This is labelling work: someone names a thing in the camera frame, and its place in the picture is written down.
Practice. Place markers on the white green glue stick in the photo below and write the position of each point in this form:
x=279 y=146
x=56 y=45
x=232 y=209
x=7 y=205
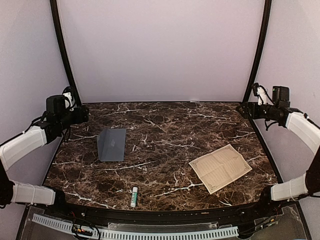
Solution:
x=134 y=197

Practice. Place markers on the beige lined letter paper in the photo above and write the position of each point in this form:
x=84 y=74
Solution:
x=220 y=168

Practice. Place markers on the left black frame post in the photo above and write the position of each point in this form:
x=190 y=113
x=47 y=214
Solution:
x=63 y=49

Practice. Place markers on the black curved front rail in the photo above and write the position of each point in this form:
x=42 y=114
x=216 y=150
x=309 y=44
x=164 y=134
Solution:
x=103 y=216

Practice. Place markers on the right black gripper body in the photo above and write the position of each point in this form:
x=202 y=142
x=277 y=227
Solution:
x=256 y=114

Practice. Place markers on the black frame post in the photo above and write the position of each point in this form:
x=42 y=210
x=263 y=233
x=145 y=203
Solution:
x=63 y=49
x=259 y=49

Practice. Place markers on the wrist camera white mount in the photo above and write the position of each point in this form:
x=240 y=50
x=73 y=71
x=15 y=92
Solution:
x=260 y=93
x=69 y=99

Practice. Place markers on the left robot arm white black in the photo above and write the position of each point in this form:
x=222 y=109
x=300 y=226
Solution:
x=61 y=113

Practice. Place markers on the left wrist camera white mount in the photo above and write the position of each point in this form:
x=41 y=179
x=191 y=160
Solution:
x=69 y=99

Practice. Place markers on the white slotted cable duct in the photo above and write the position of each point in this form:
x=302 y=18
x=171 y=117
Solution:
x=118 y=231

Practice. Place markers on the clear acrylic front plate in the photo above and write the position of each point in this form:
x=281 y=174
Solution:
x=162 y=228

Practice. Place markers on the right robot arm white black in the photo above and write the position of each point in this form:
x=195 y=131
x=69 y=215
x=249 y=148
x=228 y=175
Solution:
x=276 y=108

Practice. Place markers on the grey blue envelope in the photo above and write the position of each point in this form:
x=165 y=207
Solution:
x=111 y=145

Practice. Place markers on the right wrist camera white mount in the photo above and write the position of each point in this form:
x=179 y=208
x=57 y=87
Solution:
x=260 y=93

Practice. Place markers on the right black frame post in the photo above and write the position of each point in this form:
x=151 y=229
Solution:
x=259 y=49

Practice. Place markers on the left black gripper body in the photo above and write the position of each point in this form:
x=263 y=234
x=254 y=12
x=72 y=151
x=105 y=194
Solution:
x=81 y=117

